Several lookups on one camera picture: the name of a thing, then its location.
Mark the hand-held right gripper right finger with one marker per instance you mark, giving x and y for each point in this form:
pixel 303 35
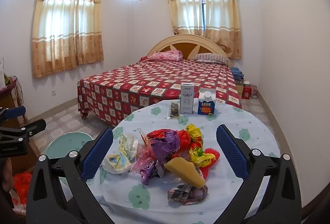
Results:
pixel 232 154

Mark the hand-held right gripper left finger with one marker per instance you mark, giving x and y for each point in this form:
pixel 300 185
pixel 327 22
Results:
pixel 98 154

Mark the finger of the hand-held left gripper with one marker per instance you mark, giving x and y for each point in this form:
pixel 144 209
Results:
pixel 15 111
pixel 33 127

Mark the white yellow plastic bag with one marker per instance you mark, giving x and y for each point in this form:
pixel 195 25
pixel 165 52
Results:
pixel 121 162

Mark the mint green metal bin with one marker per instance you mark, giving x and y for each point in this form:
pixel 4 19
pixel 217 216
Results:
pixel 67 142

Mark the yellow plastic wrapper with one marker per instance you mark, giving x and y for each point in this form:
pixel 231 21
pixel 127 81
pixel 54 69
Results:
pixel 196 133

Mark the pink clear plastic wrapper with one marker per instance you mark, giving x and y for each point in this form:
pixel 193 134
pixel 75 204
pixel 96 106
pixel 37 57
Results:
pixel 143 162

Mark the yellow sponge wedge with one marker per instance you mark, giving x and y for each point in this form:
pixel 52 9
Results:
pixel 185 169

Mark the patterned wrapper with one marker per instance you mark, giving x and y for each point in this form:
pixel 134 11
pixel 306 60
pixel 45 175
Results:
pixel 185 194

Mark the purple foil wrapper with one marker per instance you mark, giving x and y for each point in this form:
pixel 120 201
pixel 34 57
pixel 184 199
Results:
pixel 162 146

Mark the person's left forearm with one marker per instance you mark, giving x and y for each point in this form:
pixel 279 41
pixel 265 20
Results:
pixel 6 172

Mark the wooden cabinet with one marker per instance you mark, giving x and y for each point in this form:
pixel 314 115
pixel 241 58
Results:
pixel 10 100

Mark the maroon cabinet cloth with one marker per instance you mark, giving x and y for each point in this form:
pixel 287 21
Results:
pixel 9 86

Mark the green fuzzy item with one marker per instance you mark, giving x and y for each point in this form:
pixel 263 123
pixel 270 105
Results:
pixel 7 79

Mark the red plastic bag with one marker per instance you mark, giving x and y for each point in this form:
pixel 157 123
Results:
pixel 22 182

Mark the white upright box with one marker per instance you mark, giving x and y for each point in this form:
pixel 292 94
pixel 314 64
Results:
pixel 1 66

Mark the blue white drink carton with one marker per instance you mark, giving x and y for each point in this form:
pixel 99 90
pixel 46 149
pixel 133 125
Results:
pixel 206 108

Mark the small red box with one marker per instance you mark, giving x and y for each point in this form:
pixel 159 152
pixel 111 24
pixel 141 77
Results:
pixel 247 92

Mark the cardboard box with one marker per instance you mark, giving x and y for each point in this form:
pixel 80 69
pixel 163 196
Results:
pixel 239 86

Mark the tall white carton box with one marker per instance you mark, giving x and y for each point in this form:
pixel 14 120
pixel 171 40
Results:
pixel 187 100

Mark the dark snack packet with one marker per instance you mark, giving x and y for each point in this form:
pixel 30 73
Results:
pixel 174 110

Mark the cloud print tablecloth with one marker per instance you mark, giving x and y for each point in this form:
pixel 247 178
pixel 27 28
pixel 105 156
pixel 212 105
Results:
pixel 180 213

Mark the stack of blue folded cloths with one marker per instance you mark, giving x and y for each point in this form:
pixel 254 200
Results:
pixel 237 73

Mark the bed with red checked bedspread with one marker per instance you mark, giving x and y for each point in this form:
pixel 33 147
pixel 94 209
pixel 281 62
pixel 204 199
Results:
pixel 154 84

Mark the wide beige curtain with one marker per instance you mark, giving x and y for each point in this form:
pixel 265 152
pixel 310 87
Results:
pixel 67 33

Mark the striped pillow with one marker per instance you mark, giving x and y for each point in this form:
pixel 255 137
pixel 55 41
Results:
pixel 211 57

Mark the pink floral pillow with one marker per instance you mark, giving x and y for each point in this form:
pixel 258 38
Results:
pixel 167 55

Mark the cream wooden headboard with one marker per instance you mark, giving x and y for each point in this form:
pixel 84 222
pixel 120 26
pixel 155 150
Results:
pixel 185 41

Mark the long beige curtain panel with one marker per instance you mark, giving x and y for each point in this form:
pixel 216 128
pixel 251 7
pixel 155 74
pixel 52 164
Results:
pixel 221 20

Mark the narrow beige curtain panel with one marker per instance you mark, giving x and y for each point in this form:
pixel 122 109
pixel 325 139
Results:
pixel 184 7

